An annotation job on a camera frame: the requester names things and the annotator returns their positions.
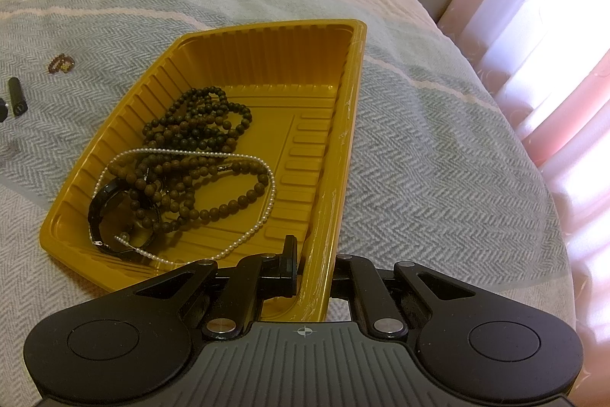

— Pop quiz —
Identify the pink sheer curtain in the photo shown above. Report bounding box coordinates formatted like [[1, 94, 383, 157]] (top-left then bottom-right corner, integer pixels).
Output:
[[437, 0, 610, 267]]

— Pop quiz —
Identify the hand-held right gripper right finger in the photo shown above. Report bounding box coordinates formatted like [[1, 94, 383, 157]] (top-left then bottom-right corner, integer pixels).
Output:
[[331, 253, 476, 339]]

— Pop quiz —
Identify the black link bracelet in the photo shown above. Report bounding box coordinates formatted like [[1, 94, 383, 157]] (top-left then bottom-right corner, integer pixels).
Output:
[[88, 177, 164, 256]]

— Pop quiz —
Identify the white pearl necklace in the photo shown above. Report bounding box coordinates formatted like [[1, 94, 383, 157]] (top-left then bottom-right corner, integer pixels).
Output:
[[99, 146, 278, 267]]

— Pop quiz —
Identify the small brown bead bracelet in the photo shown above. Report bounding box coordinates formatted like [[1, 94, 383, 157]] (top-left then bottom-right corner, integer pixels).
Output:
[[47, 53, 75, 74]]

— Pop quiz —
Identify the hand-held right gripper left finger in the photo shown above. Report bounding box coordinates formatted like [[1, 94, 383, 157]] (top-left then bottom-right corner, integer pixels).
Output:
[[125, 235, 302, 340]]

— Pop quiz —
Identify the yellow ribbed plastic tray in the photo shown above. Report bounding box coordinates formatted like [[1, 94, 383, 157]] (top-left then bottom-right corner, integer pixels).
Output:
[[40, 19, 368, 323]]

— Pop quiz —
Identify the brown bead necklace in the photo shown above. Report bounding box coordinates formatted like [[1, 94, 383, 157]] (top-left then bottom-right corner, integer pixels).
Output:
[[107, 148, 270, 242]]

